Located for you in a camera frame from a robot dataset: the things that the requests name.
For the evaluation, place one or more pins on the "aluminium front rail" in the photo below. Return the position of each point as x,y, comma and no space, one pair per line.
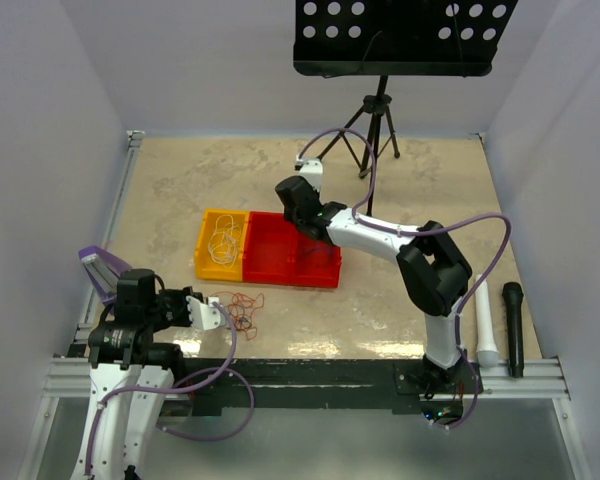
543,379

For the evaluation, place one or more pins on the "black music stand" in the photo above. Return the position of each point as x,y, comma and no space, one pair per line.
396,38

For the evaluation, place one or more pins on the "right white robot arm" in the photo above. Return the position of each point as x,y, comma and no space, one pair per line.
434,271

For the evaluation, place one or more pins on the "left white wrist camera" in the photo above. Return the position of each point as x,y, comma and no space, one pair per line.
204,314

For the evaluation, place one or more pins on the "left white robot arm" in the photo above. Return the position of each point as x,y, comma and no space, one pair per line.
127,367

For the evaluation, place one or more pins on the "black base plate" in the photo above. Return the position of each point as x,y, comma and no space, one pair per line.
402,386

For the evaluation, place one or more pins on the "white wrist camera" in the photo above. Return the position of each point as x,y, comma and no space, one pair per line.
312,170
204,314

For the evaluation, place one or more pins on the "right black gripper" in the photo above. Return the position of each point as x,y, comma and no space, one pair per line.
313,191

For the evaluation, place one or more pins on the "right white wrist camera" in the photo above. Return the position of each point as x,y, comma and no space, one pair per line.
312,170

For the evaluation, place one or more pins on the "red double compartment bin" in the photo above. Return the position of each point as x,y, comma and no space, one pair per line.
277,254

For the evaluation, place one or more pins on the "black cylinder post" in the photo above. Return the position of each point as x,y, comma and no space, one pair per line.
513,296

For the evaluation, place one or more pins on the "aluminium rail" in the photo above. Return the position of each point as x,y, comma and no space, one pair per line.
543,379
78,345

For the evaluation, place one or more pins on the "yellow plastic bin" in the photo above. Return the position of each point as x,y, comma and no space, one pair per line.
220,246

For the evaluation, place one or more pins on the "white cylinder post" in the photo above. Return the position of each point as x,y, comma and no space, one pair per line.
486,348

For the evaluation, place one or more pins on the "aluminium left rail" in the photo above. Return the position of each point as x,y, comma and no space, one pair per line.
78,345

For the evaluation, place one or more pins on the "purple holder block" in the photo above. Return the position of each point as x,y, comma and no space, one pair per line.
104,270

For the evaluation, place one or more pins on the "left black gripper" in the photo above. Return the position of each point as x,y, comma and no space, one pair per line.
181,294

